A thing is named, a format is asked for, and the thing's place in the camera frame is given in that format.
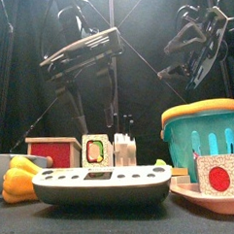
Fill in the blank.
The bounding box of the white oval tray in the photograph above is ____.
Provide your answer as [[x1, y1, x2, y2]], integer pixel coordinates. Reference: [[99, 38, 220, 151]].
[[30, 161, 175, 213]]

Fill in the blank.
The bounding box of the sushi roll block red filling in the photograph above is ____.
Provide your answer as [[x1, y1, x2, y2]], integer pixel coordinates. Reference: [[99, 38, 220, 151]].
[[195, 152, 234, 199]]

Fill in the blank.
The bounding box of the red wooden toy box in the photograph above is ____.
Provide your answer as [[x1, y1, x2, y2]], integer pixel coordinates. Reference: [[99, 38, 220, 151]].
[[23, 133, 84, 171]]

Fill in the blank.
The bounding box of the sushi roll block green filling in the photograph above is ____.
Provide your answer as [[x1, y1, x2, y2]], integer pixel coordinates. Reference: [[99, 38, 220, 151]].
[[79, 132, 115, 169]]

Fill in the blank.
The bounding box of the teal basket orange rim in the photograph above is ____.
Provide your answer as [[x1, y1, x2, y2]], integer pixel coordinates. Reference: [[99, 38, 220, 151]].
[[158, 97, 234, 185]]

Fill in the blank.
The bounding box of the green toy food piece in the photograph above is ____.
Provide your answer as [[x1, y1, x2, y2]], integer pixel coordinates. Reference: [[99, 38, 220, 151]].
[[154, 158, 173, 169]]

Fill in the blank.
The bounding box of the wooden toy slice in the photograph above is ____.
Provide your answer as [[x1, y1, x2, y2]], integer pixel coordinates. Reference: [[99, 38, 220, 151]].
[[170, 166, 191, 186]]

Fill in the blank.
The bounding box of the pink toy plate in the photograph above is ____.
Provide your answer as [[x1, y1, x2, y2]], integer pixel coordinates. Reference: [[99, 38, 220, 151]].
[[168, 179, 234, 220]]

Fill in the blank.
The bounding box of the yellow toy bell pepper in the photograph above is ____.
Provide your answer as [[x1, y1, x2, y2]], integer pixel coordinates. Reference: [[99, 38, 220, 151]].
[[0, 154, 48, 205]]

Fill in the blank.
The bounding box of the vertical metal frame pole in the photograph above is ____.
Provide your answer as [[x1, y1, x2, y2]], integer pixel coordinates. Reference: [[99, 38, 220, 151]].
[[107, 0, 121, 125]]

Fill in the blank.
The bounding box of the grey toy pot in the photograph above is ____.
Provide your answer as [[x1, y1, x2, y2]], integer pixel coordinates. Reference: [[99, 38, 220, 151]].
[[0, 150, 50, 195]]

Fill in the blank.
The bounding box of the white rice toy piece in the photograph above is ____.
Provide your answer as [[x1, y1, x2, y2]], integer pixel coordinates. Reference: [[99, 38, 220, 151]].
[[111, 114, 138, 168]]

